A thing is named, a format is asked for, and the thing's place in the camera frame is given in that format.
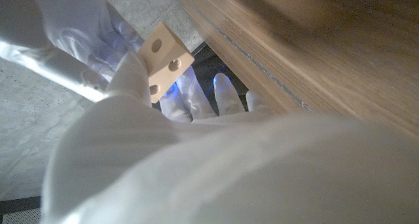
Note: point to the grey perforated metal panel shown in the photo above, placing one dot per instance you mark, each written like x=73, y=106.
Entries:
x=21, y=216

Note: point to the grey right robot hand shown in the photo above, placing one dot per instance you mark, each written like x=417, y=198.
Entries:
x=65, y=27

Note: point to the wooden table board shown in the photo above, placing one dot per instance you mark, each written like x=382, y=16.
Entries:
x=262, y=65

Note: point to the wooden block with holes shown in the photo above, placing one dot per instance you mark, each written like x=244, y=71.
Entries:
x=163, y=55

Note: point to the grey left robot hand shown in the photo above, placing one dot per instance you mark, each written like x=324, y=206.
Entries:
x=212, y=175

